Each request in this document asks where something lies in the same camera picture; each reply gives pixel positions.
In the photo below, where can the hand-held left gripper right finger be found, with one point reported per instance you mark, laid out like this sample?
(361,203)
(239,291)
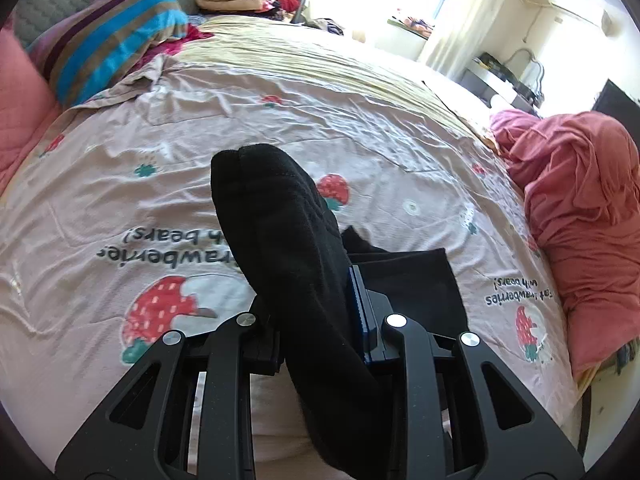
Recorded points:
(357,305)

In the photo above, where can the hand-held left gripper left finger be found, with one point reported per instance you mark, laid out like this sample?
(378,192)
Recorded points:
(265,350)

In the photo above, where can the black pants with orange cuffs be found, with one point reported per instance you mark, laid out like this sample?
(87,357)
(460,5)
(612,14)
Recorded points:
(300,260)

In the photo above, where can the strawberry printed bed sheet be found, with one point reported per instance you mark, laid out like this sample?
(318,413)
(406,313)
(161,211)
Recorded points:
(150,185)

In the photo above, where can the crumpled pink cloth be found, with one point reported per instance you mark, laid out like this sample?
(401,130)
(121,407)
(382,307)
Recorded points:
(585,210)

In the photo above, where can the beige striped bed mat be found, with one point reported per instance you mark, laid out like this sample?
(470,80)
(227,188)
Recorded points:
(310,55)

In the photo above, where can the white desk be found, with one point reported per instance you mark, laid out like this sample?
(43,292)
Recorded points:
(492,87)

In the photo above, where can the windowsill clutter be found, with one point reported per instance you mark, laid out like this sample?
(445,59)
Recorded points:
(410,26)

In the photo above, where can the white curtain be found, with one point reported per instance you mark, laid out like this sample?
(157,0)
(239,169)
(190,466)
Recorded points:
(465,15)

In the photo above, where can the magenta cloth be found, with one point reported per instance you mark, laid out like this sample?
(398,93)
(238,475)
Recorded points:
(180,42)

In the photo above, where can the black monitor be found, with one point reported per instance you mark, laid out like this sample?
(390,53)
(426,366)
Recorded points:
(617,105)

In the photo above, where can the pink quilted blanket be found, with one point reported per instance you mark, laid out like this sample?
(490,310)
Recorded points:
(20,110)

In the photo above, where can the striped pillow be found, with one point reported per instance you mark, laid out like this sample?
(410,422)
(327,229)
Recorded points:
(105,35)

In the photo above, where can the white air conditioner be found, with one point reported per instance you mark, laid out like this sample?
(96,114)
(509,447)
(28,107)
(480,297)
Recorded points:
(580,7)

